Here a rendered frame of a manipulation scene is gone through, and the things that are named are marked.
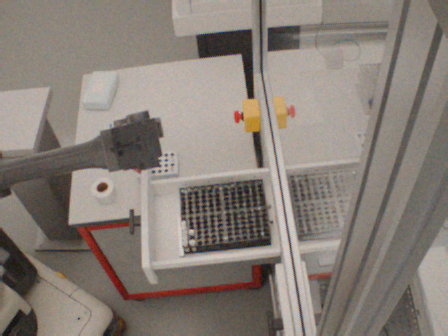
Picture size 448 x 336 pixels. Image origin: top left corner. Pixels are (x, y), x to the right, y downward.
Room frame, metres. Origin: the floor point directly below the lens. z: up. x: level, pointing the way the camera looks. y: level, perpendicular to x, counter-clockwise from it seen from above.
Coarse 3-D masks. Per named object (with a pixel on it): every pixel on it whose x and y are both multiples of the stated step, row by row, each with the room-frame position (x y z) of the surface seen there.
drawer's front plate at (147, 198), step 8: (144, 176) 0.79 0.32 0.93; (144, 184) 0.76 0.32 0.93; (144, 192) 0.74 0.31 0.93; (152, 192) 0.79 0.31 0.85; (144, 200) 0.71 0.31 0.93; (152, 200) 0.76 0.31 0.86; (144, 208) 0.69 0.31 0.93; (152, 208) 0.73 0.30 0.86; (144, 216) 0.67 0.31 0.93; (152, 216) 0.70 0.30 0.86; (144, 224) 0.64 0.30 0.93; (152, 224) 0.68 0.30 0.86; (144, 232) 0.62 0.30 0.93; (152, 232) 0.65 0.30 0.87; (144, 240) 0.60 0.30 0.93; (152, 240) 0.63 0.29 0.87; (144, 248) 0.58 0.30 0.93; (152, 248) 0.60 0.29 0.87; (144, 256) 0.55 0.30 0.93; (152, 256) 0.58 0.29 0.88; (144, 264) 0.53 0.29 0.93; (152, 272) 0.53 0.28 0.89; (152, 280) 0.52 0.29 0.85
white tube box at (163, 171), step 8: (168, 152) 0.96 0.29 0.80; (176, 152) 0.96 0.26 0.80; (160, 160) 0.94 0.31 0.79; (168, 160) 0.93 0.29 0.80; (176, 160) 0.93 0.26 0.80; (152, 168) 0.90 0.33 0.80; (160, 168) 0.90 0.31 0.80; (168, 168) 0.90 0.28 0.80; (176, 168) 0.90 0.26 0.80; (136, 176) 0.88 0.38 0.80; (152, 176) 0.88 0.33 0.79; (160, 176) 0.88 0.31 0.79; (168, 176) 0.88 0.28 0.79; (176, 176) 0.88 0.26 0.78
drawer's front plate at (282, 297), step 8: (280, 264) 0.53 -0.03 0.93; (280, 272) 0.51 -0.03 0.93; (280, 280) 0.49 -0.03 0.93; (280, 288) 0.47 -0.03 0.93; (280, 296) 0.45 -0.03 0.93; (280, 304) 0.44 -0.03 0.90; (288, 304) 0.43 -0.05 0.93; (288, 312) 0.41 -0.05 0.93; (288, 320) 0.39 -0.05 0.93; (288, 328) 0.37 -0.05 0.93
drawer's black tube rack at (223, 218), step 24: (192, 192) 0.75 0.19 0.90; (216, 192) 0.77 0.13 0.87; (240, 192) 0.77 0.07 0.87; (264, 192) 0.75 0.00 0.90; (192, 216) 0.68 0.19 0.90; (216, 216) 0.68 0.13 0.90; (240, 216) 0.68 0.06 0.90; (264, 216) 0.70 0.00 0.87; (216, 240) 0.61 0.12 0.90; (240, 240) 0.61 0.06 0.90; (264, 240) 0.62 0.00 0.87
